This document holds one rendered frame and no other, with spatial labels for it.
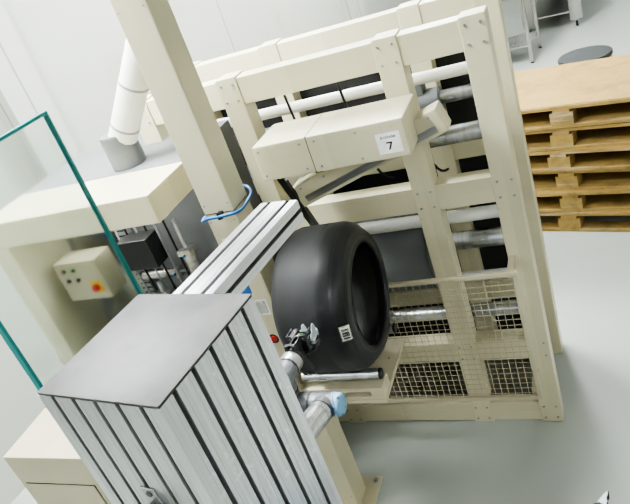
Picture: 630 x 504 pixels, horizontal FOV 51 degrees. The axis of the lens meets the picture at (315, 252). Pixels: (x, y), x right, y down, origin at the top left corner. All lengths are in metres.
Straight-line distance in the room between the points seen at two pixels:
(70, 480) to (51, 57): 3.16
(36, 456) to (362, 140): 1.54
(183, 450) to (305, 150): 1.72
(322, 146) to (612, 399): 1.98
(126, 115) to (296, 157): 0.73
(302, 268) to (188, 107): 0.68
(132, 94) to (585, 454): 2.53
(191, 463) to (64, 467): 1.44
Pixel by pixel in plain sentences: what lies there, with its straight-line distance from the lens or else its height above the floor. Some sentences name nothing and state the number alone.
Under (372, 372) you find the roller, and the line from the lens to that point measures 2.58.
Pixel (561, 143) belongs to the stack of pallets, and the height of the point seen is 0.67.
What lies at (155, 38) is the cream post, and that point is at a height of 2.30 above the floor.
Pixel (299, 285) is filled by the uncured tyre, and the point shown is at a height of 1.38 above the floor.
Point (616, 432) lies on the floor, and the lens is 3.46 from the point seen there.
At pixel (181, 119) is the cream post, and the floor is 2.02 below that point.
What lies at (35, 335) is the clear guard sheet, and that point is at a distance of 2.10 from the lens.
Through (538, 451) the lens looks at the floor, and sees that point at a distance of 3.41.
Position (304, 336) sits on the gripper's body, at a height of 1.32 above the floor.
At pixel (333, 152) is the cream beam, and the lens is 2.46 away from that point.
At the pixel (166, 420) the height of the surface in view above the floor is 2.00.
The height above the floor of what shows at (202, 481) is 1.89.
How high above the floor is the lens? 2.51
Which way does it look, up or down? 27 degrees down
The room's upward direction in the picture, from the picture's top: 20 degrees counter-clockwise
